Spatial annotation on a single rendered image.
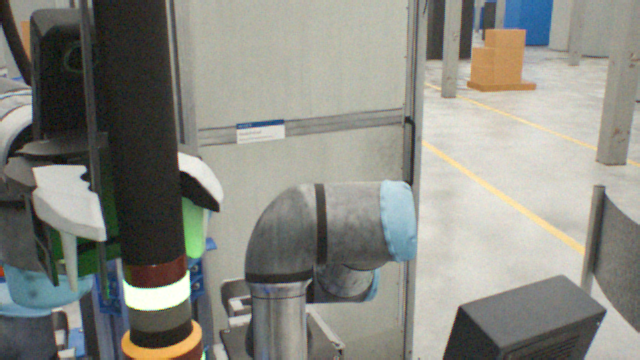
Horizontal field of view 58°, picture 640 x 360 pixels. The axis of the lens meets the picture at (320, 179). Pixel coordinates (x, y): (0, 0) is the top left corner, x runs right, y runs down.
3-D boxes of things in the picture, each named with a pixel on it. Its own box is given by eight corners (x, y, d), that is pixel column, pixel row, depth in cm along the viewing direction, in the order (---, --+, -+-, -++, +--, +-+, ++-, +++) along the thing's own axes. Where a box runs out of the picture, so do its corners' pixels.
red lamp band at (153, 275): (158, 293, 29) (155, 270, 28) (109, 279, 30) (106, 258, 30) (200, 267, 32) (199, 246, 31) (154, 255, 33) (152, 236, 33)
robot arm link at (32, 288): (141, 281, 59) (130, 177, 56) (29, 326, 51) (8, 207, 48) (101, 260, 64) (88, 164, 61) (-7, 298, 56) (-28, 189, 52)
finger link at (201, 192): (265, 271, 33) (166, 233, 38) (261, 170, 31) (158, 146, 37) (223, 292, 30) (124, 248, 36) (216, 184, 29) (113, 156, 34)
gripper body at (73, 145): (173, 259, 39) (112, 211, 48) (161, 132, 36) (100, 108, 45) (51, 293, 34) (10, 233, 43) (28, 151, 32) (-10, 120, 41)
